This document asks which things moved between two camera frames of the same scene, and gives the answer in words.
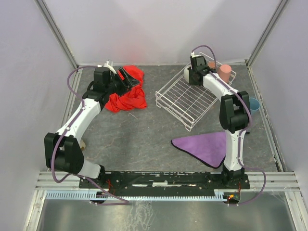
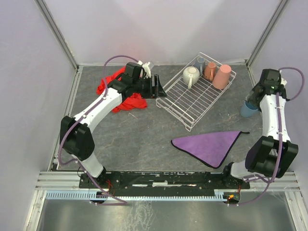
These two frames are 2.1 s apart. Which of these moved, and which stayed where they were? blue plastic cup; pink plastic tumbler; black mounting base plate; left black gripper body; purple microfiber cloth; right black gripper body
Moved: right black gripper body; left black gripper body
Stayed: purple microfiber cloth; pink plastic tumbler; blue plastic cup; black mounting base plate
